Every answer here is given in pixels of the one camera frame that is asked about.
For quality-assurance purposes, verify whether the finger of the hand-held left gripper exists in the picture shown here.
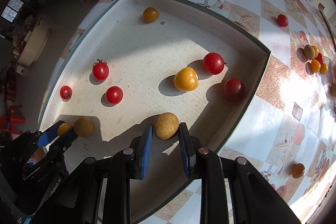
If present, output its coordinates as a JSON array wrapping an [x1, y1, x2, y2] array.
[[48, 126, 79, 155], [34, 121, 65, 147]]

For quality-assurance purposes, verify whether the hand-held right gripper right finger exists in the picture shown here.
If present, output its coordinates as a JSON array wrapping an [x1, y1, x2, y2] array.
[[178, 122, 301, 224]]

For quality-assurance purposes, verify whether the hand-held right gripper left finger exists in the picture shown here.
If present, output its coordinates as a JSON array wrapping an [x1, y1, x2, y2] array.
[[60, 123, 154, 224]]

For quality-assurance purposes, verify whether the small yellow cherry tomato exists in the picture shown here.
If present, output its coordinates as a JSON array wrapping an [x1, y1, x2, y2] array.
[[57, 123, 71, 136]]

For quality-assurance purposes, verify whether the dark brown longan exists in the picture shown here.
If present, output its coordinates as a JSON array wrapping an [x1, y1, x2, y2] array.
[[73, 117, 94, 138]]

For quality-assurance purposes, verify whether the large brown longan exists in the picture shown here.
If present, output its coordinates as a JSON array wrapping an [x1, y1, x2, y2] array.
[[153, 112, 180, 140]]

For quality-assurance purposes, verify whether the large yellow cherry tomato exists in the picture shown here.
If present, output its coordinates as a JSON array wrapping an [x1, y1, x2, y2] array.
[[173, 67, 198, 92]]

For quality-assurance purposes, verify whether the red cherry tomato with stem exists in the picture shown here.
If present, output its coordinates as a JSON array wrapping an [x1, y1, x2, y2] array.
[[92, 59, 110, 81]]

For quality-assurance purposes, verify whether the dark red cherry tomato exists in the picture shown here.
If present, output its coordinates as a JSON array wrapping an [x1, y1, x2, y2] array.
[[223, 78, 245, 102]]

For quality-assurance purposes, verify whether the large red cherry tomato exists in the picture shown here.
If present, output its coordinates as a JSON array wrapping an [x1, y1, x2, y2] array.
[[203, 52, 225, 75]]

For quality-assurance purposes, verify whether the white shallow tray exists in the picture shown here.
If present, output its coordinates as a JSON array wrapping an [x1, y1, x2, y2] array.
[[37, 0, 271, 224]]

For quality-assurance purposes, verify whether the red plastic stool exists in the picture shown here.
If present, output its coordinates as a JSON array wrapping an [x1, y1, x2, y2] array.
[[0, 105, 27, 135]]

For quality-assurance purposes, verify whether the round beige tub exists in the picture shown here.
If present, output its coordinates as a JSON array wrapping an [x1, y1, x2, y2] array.
[[16, 21, 51, 66]]

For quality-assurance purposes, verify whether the wooden cutting board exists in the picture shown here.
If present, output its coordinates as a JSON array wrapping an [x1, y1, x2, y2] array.
[[318, 3, 336, 52]]

